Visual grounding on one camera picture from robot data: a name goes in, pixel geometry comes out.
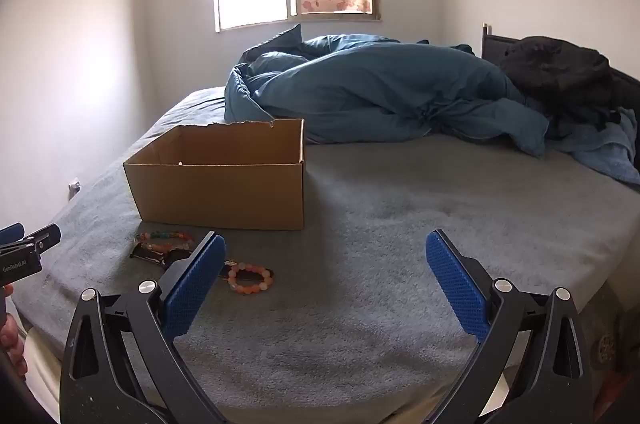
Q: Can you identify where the blue towel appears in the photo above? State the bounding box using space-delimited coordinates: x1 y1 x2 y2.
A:
547 106 640 192

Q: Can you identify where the black wristwatch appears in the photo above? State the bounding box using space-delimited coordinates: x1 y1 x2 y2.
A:
130 249 193 267

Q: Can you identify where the black jacket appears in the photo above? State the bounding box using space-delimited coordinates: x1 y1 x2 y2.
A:
500 36 623 125

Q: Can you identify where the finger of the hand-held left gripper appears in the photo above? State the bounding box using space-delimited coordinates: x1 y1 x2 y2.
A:
0 222 25 245
0 224 62 257

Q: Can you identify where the person's left hand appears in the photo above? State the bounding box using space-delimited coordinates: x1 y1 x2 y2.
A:
0 284 29 380

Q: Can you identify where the pink bead bracelet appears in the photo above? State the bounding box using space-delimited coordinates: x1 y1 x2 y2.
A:
227 263 276 295

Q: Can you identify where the teal duvet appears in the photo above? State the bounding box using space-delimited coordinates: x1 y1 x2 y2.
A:
223 24 551 159

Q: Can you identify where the dark headboard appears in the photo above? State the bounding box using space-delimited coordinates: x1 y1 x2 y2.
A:
481 22 640 115

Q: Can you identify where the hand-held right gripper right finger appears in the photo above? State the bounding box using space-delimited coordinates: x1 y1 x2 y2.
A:
425 229 593 424

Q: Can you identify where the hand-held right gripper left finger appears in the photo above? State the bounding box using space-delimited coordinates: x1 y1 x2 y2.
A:
59 231 228 424

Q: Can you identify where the brown cardboard box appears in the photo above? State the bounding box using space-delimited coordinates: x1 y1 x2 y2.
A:
123 119 306 231

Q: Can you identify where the multicolour bead bracelet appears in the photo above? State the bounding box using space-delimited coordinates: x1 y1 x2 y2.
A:
135 230 196 255

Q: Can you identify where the grey bed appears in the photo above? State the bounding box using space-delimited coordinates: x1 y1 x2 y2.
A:
10 86 640 424

